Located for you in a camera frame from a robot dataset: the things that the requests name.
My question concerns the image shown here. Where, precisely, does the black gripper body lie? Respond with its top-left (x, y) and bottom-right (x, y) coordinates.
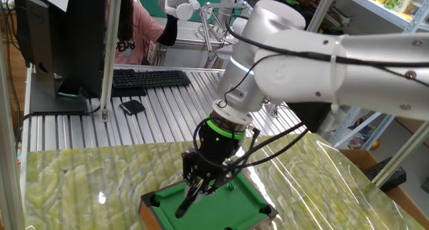
top-left (197, 123), bottom-right (247, 166)

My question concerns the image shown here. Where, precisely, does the black plastic case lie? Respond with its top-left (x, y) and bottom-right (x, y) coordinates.
top-left (364, 156), bottom-right (407, 192)

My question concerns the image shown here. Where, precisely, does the white metal storage shelf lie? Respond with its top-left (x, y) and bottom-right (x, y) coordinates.
top-left (314, 0), bottom-right (429, 150)

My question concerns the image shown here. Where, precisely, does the brown cardboard box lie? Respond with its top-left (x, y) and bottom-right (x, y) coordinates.
top-left (338, 148), bottom-right (429, 229)

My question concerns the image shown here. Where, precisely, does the white haptic control device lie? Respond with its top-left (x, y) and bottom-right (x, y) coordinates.
top-left (152, 0), bottom-right (251, 68)

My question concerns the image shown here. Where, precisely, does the black computer monitor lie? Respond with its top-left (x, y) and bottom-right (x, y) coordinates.
top-left (13, 0), bottom-right (109, 115)

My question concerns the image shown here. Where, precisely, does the smartphone on monitor stand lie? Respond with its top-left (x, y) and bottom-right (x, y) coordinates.
top-left (57, 84), bottom-right (83, 99)

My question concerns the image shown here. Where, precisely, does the aluminium frame post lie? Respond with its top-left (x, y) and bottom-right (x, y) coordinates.
top-left (0, 38), bottom-right (25, 230)
top-left (306, 0), bottom-right (339, 33)
top-left (371, 121), bottom-right (429, 188)
top-left (100, 0), bottom-right (123, 123)

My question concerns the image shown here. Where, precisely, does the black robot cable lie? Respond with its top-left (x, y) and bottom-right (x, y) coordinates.
top-left (192, 17), bottom-right (429, 172)

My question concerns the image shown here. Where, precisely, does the black wallet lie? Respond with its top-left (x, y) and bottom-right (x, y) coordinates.
top-left (119, 99), bottom-right (146, 116)

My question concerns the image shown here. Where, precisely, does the mini green pool table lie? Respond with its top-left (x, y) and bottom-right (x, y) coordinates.
top-left (138, 171), bottom-right (279, 230)

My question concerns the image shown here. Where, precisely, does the person in pink shirt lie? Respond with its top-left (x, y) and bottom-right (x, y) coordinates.
top-left (106, 0), bottom-right (179, 66)

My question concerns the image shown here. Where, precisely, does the black monitor cable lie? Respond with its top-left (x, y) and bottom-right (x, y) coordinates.
top-left (15, 104), bottom-right (101, 154)

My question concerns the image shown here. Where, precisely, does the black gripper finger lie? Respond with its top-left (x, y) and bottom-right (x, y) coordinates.
top-left (182, 148), bottom-right (206, 191)
top-left (203, 162), bottom-right (236, 195)

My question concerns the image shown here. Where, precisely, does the pale yellow bottle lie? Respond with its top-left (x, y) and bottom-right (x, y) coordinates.
top-left (395, 0), bottom-right (416, 13)

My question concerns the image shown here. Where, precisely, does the black keyboard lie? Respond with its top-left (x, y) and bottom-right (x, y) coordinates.
top-left (112, 68), bottom-right (192, 89)

